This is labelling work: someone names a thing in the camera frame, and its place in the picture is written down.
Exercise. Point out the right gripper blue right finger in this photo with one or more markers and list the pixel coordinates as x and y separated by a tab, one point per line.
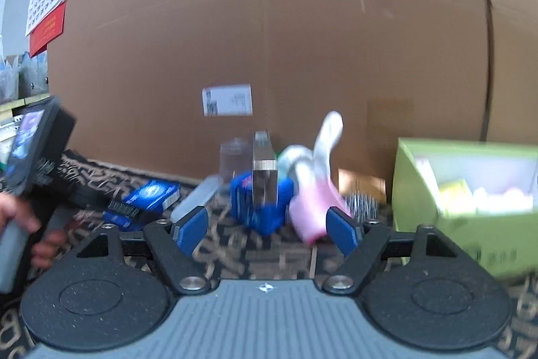
344	231

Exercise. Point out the person's left hand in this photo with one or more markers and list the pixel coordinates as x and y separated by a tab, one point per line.
44	252

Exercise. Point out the white and pink glove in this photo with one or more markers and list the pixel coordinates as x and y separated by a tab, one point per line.
310	170

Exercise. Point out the lime green storage box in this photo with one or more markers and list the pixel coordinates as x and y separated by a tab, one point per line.
482	195

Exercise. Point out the large brown cardboard box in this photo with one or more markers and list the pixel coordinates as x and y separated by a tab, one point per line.
132	72

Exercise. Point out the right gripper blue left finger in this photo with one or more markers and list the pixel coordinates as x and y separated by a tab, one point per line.
189	231

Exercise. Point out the metal storage shelf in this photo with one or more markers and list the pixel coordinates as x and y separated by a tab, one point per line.
24	80

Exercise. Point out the blue card box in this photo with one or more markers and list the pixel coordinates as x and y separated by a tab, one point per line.
143	205

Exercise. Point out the steel wire brush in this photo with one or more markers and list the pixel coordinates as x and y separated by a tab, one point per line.
362	206

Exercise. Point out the silver metal bar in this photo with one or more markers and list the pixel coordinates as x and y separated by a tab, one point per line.
265	173

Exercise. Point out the blue plastic block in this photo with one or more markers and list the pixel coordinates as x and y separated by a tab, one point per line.
266	219

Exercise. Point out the clear plastic jar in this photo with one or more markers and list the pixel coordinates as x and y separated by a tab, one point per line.
236	158

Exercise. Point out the white shipping label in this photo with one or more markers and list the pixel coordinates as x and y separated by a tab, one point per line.
227	101

